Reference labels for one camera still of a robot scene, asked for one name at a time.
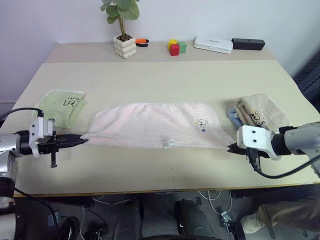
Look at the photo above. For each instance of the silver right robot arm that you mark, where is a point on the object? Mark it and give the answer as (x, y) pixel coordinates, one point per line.
(297, 140)

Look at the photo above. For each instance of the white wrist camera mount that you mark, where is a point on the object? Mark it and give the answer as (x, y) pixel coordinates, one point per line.
(37, 130)
(255, 136)

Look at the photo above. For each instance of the pink towel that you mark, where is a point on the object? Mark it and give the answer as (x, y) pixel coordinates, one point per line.
(155, 127)

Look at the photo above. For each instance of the folded blue towel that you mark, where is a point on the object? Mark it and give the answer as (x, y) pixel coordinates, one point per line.
(234, 117)

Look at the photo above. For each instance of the black rectangular box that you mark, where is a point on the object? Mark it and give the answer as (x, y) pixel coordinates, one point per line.
(247, 43)

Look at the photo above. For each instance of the dark rounded shape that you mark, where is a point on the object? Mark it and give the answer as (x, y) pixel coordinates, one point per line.
(192, 217)

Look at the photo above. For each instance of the olive trouser leg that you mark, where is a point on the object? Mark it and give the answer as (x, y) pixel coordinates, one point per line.
(287, 212)

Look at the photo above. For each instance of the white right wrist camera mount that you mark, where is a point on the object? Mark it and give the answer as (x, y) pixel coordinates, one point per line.
(255, 136)

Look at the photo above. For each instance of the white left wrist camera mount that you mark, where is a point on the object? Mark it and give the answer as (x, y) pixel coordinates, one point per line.
(37, 130)

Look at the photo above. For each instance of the red block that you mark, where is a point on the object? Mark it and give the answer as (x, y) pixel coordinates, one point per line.
(175, 49)

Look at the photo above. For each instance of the white shoe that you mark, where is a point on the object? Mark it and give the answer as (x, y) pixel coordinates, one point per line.
(252, 222)

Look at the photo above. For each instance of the green block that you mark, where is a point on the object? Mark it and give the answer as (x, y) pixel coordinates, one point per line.
(183, 47)

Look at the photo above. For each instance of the green leafy plant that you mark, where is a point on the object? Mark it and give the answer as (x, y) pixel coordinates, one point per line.
(120, 12)

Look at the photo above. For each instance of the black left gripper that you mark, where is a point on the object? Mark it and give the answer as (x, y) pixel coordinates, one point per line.
(47, 147)

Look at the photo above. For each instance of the white bubble plant pot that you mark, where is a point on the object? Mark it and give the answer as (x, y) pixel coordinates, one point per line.
(125, 47)

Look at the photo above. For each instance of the black wheel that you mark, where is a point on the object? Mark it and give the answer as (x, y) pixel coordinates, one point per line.
(71, 227)

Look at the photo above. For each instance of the folded green towel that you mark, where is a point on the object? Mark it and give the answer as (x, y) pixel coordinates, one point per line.
(62, 107)

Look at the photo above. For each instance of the folded beige towel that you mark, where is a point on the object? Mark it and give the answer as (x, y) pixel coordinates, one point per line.
(265, 112)

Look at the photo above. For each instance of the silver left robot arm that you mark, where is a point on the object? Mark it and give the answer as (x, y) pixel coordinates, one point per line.
(10, 143)

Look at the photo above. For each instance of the small metal clamp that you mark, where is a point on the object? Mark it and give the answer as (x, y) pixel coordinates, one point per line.
(226, 217)

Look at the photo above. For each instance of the yellow block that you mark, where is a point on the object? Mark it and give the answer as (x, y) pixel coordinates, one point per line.
(172, 41)

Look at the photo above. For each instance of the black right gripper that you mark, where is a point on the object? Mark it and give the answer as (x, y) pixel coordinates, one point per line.
(243, 150)

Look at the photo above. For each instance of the white flat box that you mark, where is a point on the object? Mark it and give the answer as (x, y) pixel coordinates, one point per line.
(212, 45)

